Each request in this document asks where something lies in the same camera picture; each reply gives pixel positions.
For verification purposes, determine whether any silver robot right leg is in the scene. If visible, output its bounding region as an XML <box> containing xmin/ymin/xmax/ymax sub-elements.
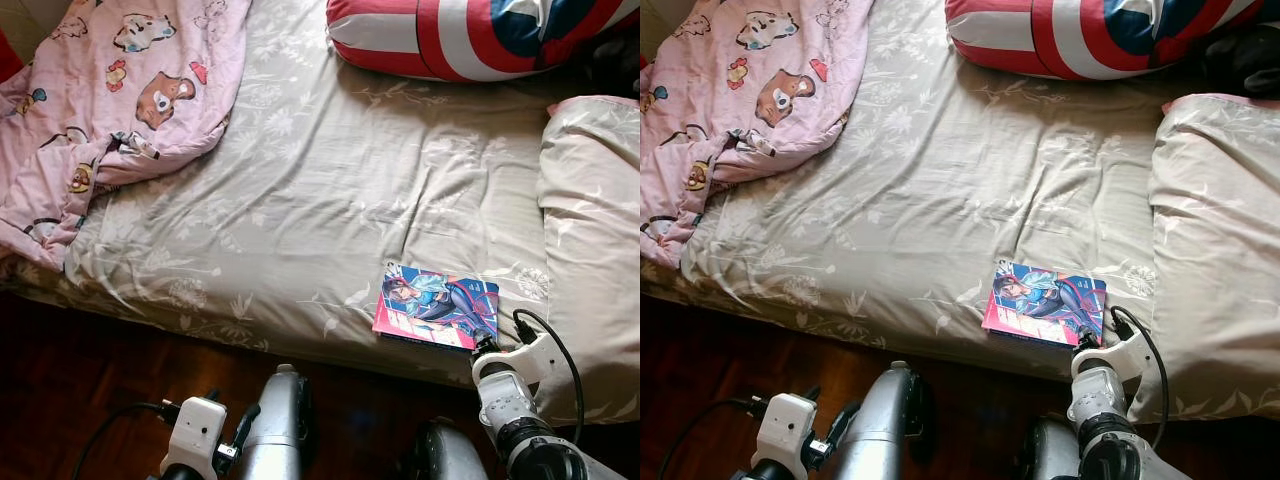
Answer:
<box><xmin>1015</xmin><ymin>415</ymin><xmax>1083</xmax><ymax>480</ymax></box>
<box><xmin>400</xmin><ymin>420</ymin><xmax>486</xmax><ymax>480</ymax></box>

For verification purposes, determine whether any black cloth item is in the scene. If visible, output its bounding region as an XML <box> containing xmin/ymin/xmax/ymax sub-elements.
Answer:
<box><xmin>1200</xmin><ymin>30</ymin><xmax>1280</xmax><ymax>99</ymax></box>
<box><xmin>575</xmin><ymin>30</ymin><xmax>641</xmax><ymax>98</ymax></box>

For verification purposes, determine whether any pink cartoon print blanket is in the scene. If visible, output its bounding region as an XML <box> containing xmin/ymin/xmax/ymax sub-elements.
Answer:
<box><xmin>640</xmin><ymin>0</ymin><xmax>873</xmax><ymax>269</ymax></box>
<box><xmin>0</xmin><ymin>0</ymin><xmax>251</xmax><ymax>271</ymax></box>

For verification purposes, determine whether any red white striped bolster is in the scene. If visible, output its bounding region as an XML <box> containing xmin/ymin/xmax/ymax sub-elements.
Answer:
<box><xmin>325</xmin><ymin>0</ymin><xmax>641</xmax><ymax>83</ymax></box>
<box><xmin>945</xmin><ymin>0</ymin><xmax>1280</xmax><ymax>81</ymax></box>

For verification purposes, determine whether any bed with grey floral sheet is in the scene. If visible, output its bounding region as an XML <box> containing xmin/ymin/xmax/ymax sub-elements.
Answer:
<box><xmin>640</xmin><ymin>0</ymin><xmax>1280</xmax><ymax>421</ymax></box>
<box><xmin>0</xmin><ymin>0</ymin><xmax>641</xmax><ymax>421</ymax></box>

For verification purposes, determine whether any large beige floral pillow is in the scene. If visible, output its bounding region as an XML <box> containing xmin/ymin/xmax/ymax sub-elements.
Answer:
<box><xmin>538</xmin><ymin>95</ymin><xmax>641</xmax><ymax>421</ymax></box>
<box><xmin>1128</xmin><ymin>93</ymin><xmax>1280</xmax><ymax>421</ymax></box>

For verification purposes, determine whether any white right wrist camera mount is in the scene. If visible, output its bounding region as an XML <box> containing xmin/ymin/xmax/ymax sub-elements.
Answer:
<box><xmin>473</xmin><ymin>333</ymin><xmax>561</xmax><ymax>388</ymax></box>
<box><xmin>1070</xmin><ymin>333</ymin><xmax>1156</xmax><ymax>383</ymax></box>

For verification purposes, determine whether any colourful comic book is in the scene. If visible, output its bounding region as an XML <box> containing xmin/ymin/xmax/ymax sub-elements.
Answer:
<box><xmin>372</xmin><ymin>260</ymin><xmax>500</xmax><ymax>351</ymax></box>
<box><xmin>981</xmin><ymin>258</ymin><xmax>1108</xmax><ymax>349</ymax></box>

